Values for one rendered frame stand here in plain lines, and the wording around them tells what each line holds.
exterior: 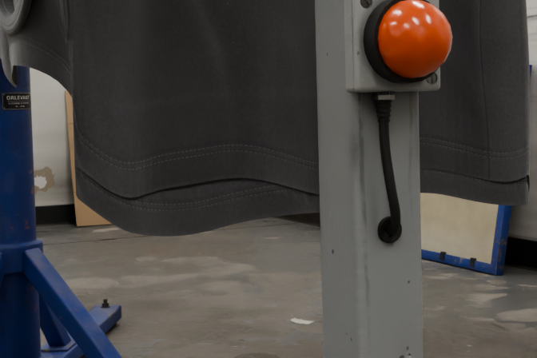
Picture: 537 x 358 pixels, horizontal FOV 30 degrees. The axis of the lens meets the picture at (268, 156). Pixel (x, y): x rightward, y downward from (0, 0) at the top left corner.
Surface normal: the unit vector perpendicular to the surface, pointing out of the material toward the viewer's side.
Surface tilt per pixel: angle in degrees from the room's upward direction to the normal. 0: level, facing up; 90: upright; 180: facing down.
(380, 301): 90
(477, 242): 78
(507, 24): 89
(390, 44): 99
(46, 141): 90
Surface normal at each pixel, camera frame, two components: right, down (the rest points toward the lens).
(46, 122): 0.44, 0.04
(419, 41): -0.06, 0.22
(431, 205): -0.88, -0.15
